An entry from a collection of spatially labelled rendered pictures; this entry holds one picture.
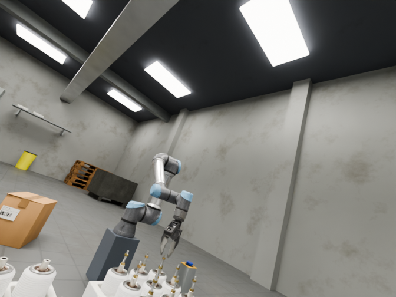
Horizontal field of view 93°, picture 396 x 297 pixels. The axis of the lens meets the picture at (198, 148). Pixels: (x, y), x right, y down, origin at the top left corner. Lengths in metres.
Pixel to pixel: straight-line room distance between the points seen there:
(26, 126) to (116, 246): 7.67
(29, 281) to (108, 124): 8.56
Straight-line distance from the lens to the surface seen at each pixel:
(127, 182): 6.30
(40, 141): 8.79
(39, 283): 0.91
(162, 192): 1.18
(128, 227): 1.47
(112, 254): 1.47
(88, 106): 9.16
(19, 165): 8.28
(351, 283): 3.19
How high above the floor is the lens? 0.60
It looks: 18 degrees up
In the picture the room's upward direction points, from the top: 20 degrees clockwise
